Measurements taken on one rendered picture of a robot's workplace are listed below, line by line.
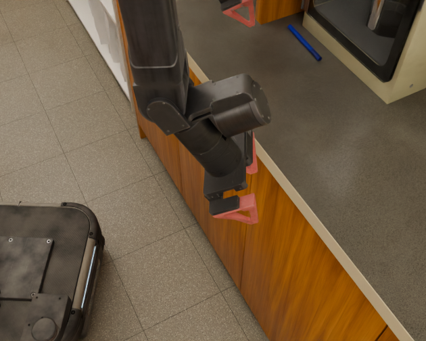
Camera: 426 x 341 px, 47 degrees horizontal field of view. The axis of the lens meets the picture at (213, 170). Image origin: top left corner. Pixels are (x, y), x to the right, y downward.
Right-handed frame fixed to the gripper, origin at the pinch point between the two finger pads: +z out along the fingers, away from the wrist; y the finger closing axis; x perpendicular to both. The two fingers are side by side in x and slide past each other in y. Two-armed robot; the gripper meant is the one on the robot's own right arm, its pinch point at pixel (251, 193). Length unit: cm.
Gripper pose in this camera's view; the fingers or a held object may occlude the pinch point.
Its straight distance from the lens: 77.0
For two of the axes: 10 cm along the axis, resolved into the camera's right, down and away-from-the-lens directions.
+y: 0.4, -7.8, 6.2
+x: -8.7, 2.8, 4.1
